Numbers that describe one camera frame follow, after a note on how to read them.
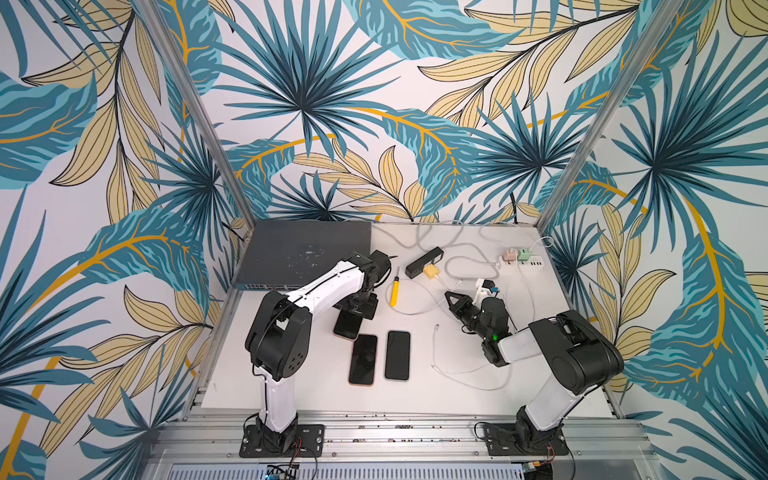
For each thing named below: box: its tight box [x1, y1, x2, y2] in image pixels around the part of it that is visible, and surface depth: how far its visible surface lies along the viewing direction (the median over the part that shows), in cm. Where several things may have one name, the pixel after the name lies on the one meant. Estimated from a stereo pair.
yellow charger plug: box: [424, 264, 440, 279], surface depth 108 cm
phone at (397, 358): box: [384, 331, 411, 380], surface depth 88 cm
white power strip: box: [498, 256, 545, 272], surface depth 108 cm
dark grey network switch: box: [231, 220, 372, 290], surface depth 111 cm
